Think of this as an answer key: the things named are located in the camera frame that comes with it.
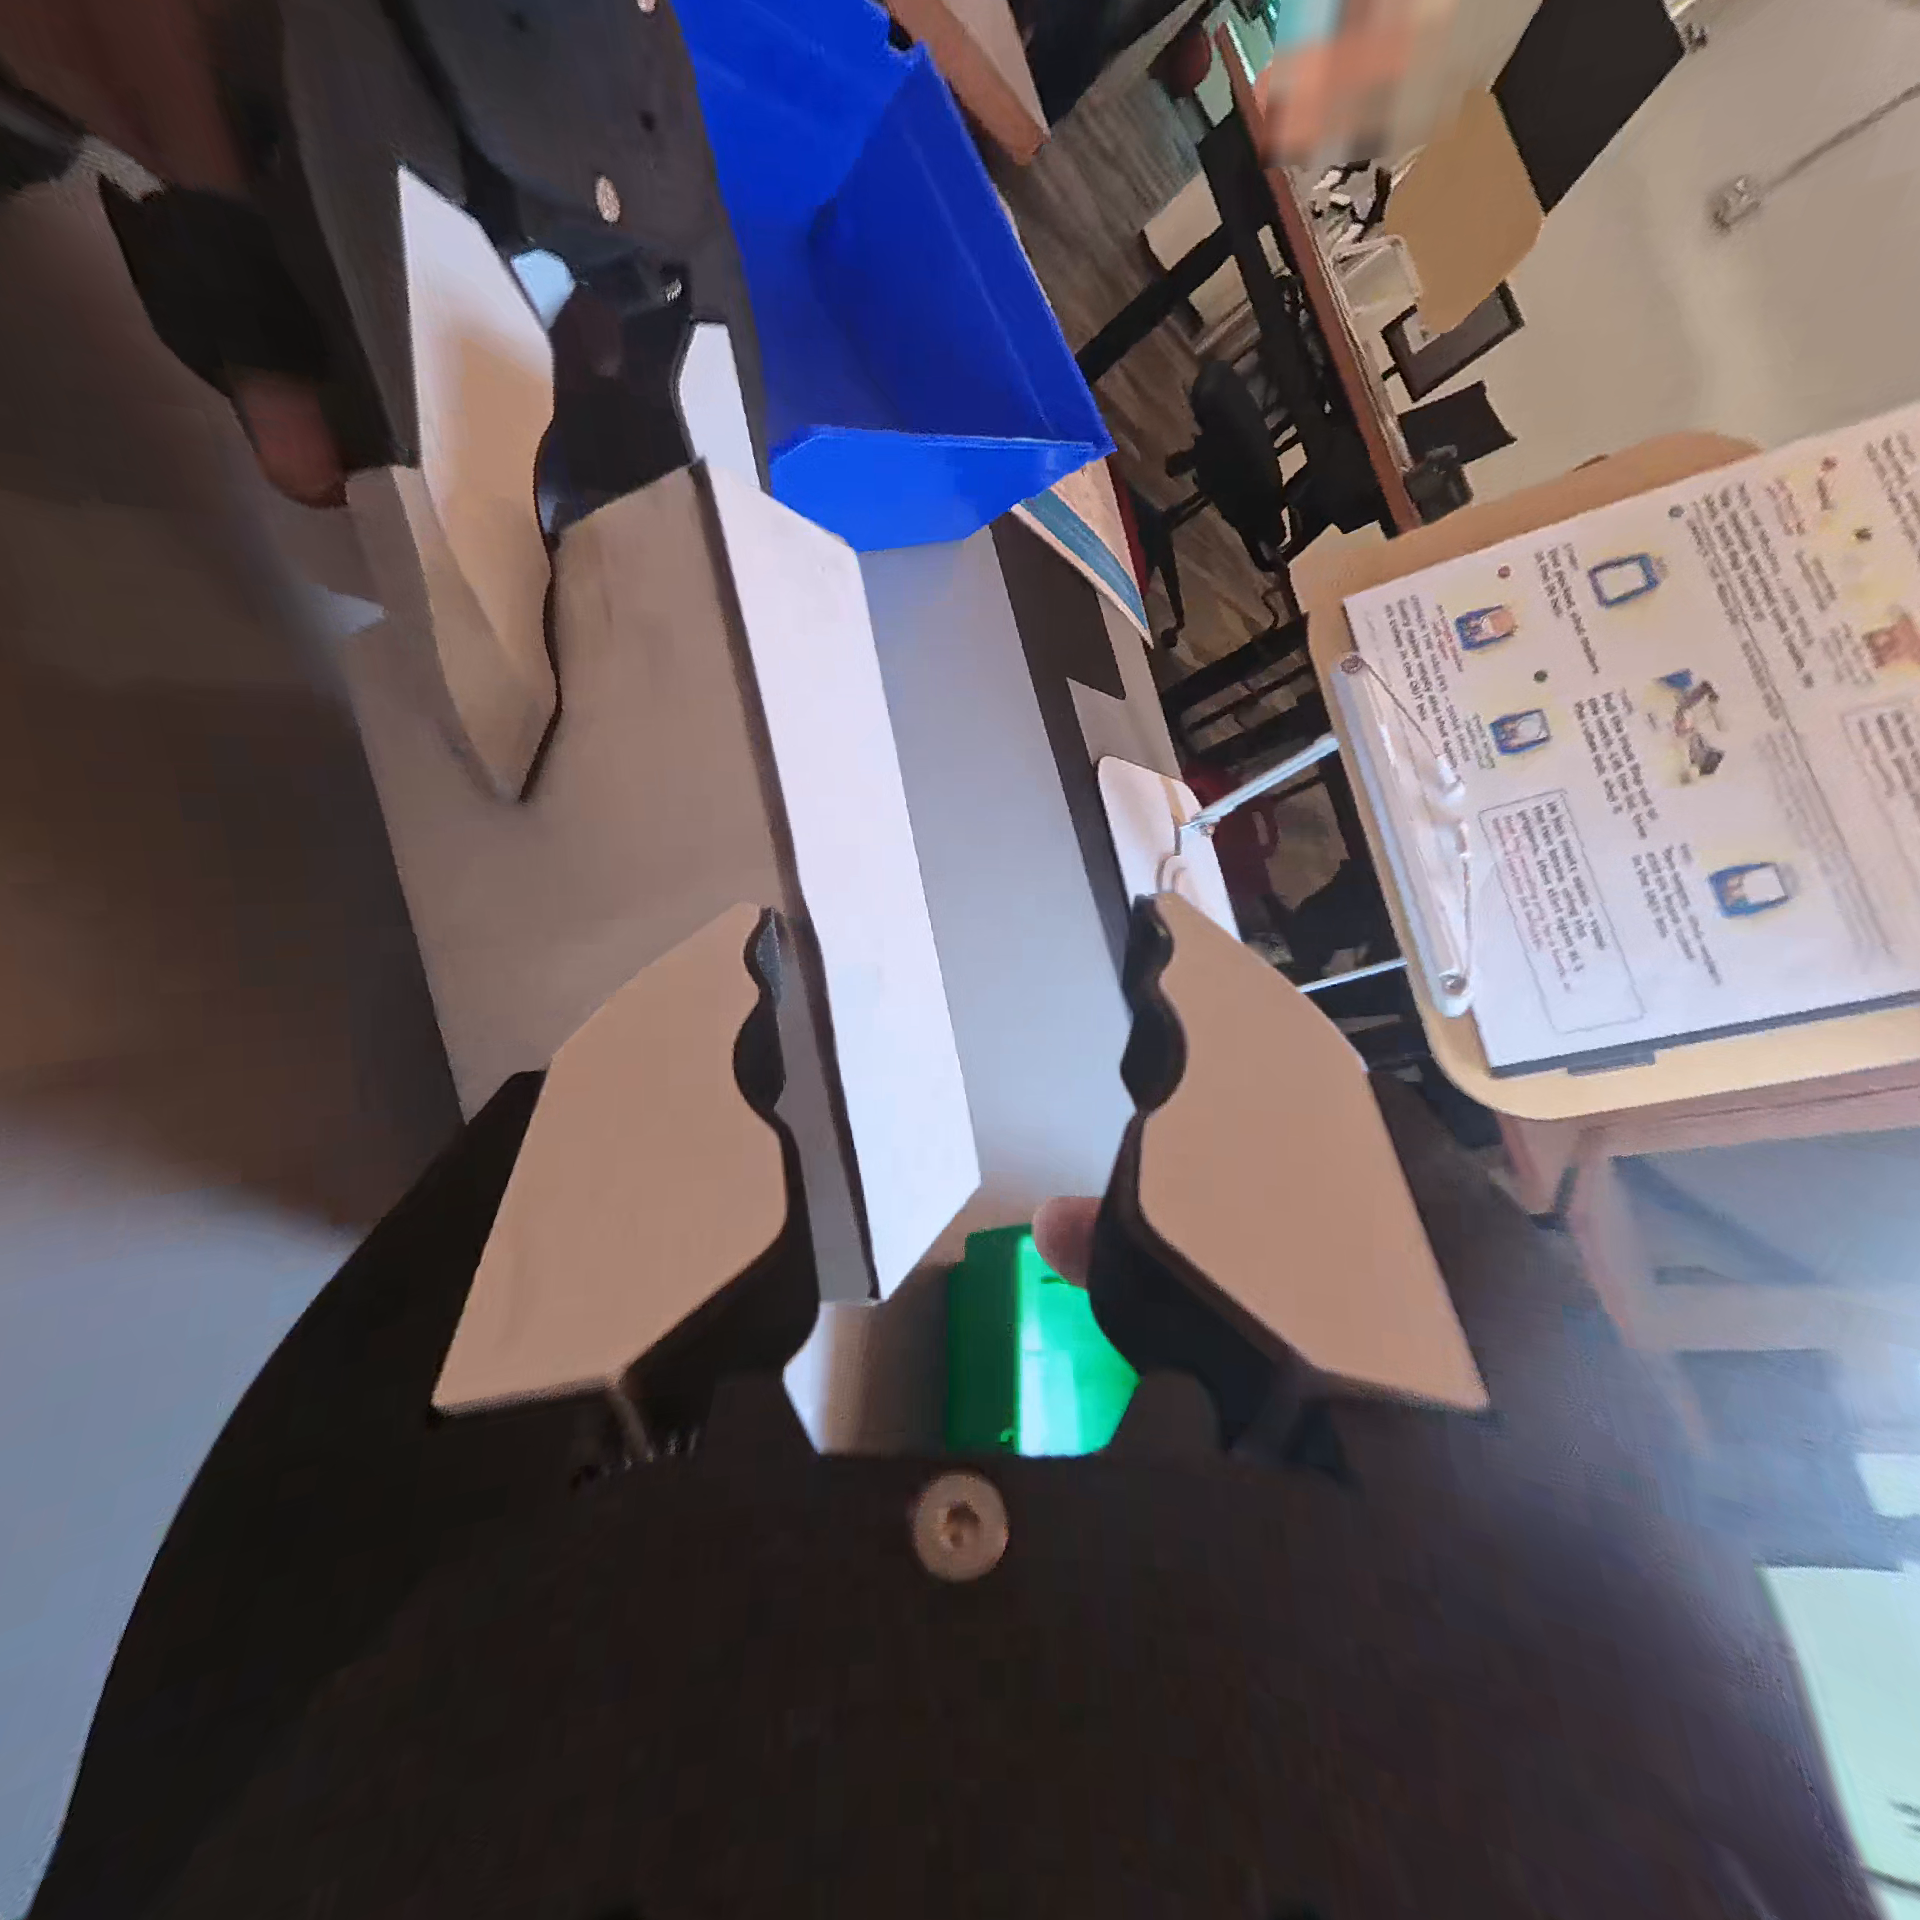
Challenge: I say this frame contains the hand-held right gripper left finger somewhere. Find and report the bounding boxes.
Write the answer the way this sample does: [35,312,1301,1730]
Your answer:
[433,901,826,1419]

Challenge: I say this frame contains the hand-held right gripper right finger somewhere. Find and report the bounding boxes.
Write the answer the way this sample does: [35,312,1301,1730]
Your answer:
[1035,892,1490,1449]

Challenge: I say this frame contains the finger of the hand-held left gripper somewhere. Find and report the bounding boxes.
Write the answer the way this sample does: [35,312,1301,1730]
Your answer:
[673,320,771,496]
[346,164,564,804]

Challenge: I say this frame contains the large blue plastic bin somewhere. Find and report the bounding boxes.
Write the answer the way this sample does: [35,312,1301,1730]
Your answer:
[668,0,1120,554]

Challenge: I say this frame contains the green plastic bin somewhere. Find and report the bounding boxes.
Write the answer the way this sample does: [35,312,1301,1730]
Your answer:
[941,1224,1146,1460]

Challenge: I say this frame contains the person's left hand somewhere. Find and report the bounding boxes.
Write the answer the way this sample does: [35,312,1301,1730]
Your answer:
[0,0,361,513]

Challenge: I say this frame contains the white metal stand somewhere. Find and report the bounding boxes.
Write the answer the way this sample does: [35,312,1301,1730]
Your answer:
[1094,737,1420,998]

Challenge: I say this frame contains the wooden display board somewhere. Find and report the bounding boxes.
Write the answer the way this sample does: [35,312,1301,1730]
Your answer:
[1286,432,1920,1125]

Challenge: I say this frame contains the white booklet with blue edge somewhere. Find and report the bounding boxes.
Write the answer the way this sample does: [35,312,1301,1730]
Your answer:
[1013,464,1157,646]

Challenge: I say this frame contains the black office chair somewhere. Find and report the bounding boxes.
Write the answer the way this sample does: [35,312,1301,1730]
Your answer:
[1161,360,1307,572]

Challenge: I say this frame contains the printed instruction sheet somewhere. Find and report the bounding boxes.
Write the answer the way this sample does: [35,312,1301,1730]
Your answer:
[1336,404,1920,1075]

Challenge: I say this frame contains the wooden table with black legs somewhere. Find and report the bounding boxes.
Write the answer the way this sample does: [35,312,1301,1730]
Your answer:
[1073,24,1427,534]

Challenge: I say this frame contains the black framed picture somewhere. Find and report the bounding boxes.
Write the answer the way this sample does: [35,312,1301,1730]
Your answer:
[1381,286,1530,401]

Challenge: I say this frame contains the brown cardboard sheet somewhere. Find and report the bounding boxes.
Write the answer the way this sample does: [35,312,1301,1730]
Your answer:
[1381,90,1548,337]

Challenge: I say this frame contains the black panel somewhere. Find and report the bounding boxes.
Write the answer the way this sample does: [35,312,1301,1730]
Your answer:
[1493,0,1690,212]

